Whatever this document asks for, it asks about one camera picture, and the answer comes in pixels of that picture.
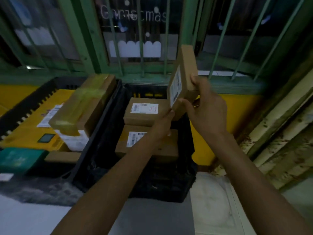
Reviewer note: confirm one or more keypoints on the green metal window grille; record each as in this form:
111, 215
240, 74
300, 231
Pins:
151, 46

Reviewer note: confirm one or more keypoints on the person's right forearm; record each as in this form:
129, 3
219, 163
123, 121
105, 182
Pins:
254, 188

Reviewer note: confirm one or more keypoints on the small white paper slip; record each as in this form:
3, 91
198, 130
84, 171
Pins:
5, 176

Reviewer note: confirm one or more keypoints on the person's left forearm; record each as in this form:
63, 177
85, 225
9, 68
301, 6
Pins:
107, 190

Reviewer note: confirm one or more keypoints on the person's left hand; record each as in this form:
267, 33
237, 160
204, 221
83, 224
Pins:
160, 128

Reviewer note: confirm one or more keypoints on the large tape-wrapped cardboard box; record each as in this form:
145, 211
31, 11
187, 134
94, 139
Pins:
83, 102

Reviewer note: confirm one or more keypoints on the yellow padded envelope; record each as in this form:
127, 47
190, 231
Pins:
31, 124

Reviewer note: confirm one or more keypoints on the person's right thumb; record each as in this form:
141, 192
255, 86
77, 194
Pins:
187, 105

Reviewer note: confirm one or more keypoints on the white cloud window decoration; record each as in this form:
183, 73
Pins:
35, 36
134, 48

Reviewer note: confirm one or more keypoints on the cardboard box barcode label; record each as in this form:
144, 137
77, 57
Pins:
146, 144

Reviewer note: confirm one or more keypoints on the green box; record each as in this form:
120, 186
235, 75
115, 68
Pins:
19, 160

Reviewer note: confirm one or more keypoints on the slim cardboard box white label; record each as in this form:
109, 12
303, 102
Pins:
183, 75

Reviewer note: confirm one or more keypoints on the person's right hand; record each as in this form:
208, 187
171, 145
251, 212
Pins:
210, 115

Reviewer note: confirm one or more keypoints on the white parcel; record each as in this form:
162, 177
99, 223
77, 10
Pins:
73, 141

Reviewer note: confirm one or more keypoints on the black plastic crate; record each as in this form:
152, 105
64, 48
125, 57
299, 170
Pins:
137, 168

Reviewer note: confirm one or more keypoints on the person's left fingers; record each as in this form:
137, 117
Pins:
168, 117

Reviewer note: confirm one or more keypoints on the white sack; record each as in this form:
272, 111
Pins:
211, 203

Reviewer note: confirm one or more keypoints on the cardboard box red-marked label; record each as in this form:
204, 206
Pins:
141, 112

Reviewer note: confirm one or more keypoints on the flat plain cardboard box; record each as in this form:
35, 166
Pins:
62, 157

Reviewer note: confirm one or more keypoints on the black crate with toothed rim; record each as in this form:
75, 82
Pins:
27, 105

